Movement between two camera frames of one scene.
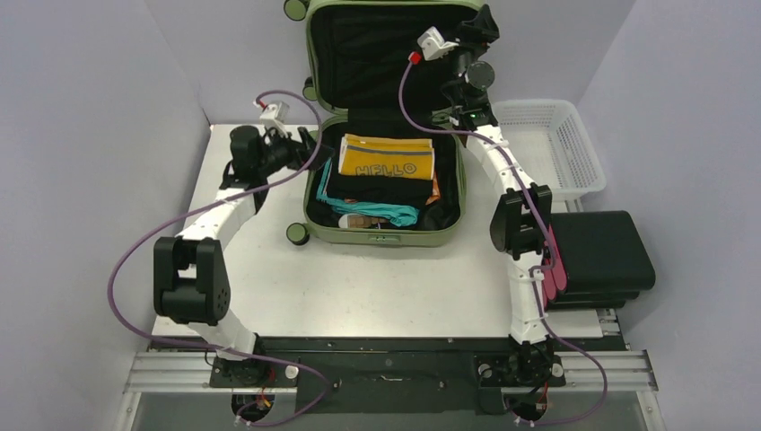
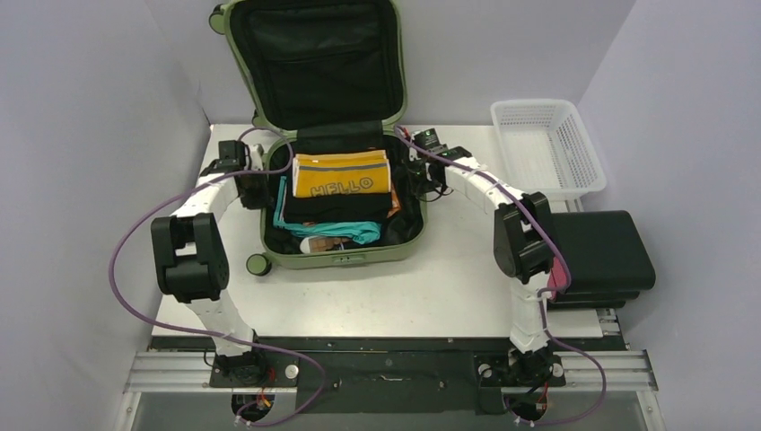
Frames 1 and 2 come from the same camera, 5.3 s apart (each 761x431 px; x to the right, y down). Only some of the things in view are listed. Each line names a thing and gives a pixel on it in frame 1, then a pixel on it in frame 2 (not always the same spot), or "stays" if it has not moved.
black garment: (378, 189) -> (346, 207)
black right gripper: (476, 30) -> (424, 172)
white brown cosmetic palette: (353, 221) -> (321, 243)
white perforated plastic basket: (552, 141) stays
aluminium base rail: (174, 372) stays
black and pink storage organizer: (600, 261) stays
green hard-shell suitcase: (360, 83) -> (328, 74)
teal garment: (406, 215) -> (361, 233)
